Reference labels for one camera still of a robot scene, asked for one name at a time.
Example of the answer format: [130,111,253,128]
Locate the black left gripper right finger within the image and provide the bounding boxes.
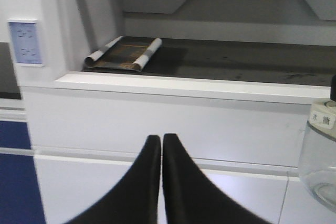
[163,133,266,223]

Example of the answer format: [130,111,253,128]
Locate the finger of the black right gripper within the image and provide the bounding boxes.
[330,75,336,101]

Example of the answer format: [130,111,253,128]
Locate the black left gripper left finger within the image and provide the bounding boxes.
[68,135,161,223]

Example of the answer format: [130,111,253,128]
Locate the glass jar with cream lid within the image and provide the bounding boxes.
[298,99,335,212]

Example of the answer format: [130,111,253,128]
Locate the white fume hood cabinet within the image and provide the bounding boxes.
[8,0,335,223]

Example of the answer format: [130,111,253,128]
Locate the blue lab cabinet left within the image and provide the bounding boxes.
[1,121,45,223]

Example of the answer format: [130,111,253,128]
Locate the rolled paper sheet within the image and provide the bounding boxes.
[84,36,162,72]

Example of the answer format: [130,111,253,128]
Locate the white wall socket panel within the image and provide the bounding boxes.
[8,19,44,67]

